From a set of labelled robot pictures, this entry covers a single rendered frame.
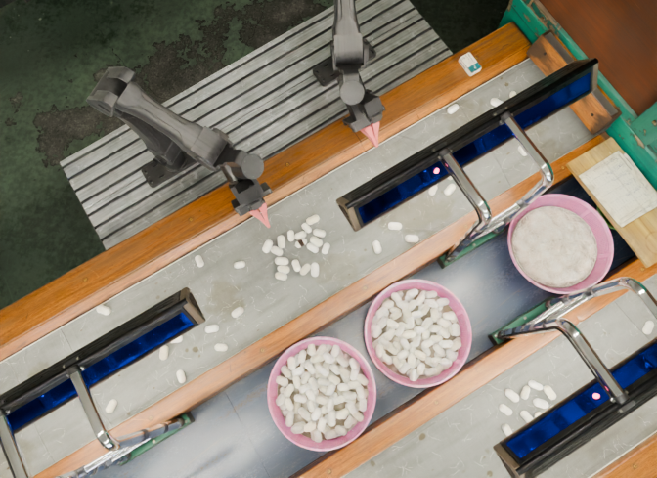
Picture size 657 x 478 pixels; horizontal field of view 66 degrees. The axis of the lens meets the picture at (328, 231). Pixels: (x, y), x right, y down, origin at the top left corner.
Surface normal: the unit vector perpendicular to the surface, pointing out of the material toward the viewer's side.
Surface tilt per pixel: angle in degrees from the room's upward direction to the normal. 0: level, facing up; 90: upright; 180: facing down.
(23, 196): 0
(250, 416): 0
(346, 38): 25
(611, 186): 0
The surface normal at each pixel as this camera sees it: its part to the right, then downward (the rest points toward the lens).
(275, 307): -0.04, -0.25
